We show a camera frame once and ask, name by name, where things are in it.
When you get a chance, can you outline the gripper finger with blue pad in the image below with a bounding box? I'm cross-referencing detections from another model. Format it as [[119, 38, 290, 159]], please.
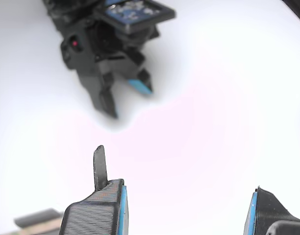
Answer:
[[58, 144, 129, 235], [243, 185, 300, 235], [77, 70, 119, 120], [127, 67, 154, 96]]

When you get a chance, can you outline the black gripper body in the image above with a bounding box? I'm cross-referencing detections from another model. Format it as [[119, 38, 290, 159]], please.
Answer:
[[42, 0, 160, 74]]

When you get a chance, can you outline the rectangular frame with tan tape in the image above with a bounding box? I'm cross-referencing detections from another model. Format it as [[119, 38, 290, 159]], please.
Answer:
[[17, 220, 64, 235]]

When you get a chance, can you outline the grey holder with black legs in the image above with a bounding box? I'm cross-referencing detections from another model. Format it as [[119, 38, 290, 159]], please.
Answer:
[[14, 208, 65, 227]]

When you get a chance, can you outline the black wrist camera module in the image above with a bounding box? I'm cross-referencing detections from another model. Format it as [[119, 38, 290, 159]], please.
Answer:
[[93, 0, 177, 34]]

